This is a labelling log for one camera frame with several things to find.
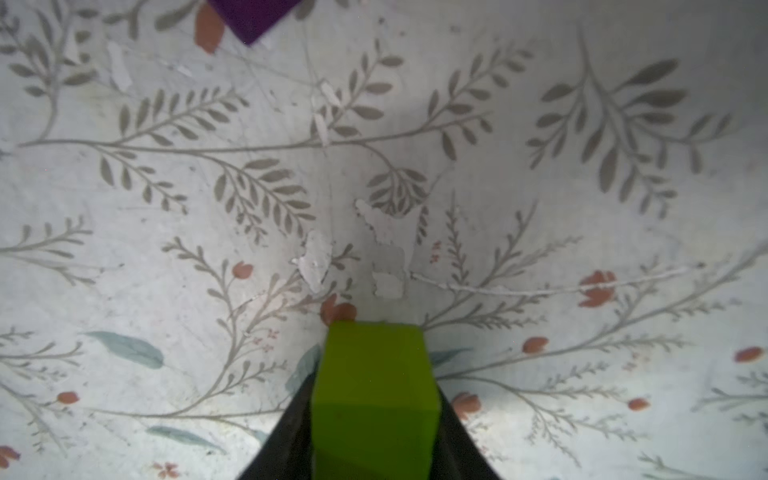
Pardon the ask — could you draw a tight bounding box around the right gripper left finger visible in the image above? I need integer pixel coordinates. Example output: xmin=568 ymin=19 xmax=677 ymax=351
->
xmin=239 ymin=372 xmax=316 ymax=480

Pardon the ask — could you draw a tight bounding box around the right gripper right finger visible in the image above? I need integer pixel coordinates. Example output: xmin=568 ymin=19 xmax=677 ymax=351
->
xmin=429 ymin=391 xmax=501 ymax=480

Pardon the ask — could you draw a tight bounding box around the green block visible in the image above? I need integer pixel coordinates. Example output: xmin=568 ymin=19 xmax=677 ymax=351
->
xmin=310 ymin=321 xmax=442 ymax=479

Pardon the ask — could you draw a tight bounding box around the purple block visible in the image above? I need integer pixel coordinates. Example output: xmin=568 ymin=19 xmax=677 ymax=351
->
xmin=209 ymin=0 xmax=300 ymax=46

